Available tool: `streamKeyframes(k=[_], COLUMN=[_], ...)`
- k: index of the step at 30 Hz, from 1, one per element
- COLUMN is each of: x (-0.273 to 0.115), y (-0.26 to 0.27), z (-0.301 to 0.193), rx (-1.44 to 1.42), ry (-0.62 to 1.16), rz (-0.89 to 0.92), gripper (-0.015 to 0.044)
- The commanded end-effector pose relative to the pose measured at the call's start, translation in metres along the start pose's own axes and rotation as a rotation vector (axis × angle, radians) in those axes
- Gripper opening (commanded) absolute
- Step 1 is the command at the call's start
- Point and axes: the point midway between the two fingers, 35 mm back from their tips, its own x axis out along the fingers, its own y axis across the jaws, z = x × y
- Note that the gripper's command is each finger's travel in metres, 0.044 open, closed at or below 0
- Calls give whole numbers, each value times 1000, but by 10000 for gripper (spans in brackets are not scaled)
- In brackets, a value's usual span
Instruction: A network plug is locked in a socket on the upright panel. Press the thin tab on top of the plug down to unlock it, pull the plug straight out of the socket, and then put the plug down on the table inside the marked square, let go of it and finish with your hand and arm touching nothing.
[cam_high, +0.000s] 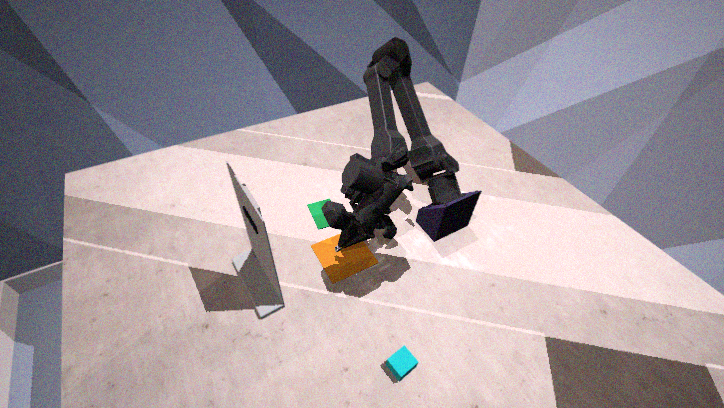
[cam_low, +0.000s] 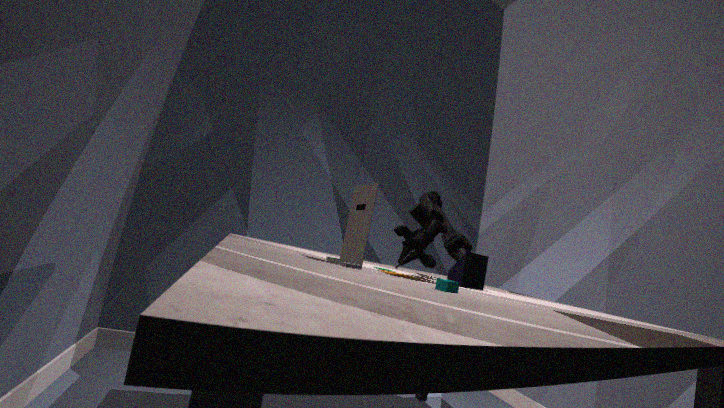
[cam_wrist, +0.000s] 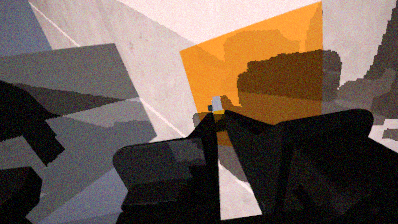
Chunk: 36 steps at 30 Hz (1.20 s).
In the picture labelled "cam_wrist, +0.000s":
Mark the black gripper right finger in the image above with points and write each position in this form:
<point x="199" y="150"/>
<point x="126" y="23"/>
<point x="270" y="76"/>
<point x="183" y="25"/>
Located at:
<point x="264" y="151"/>

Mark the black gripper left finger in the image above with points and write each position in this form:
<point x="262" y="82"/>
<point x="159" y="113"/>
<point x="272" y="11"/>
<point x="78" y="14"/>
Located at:
<point x="192" y="156"/>

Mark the orange square zone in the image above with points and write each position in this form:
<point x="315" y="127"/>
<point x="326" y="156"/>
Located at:
<point x="270" y="71"/>

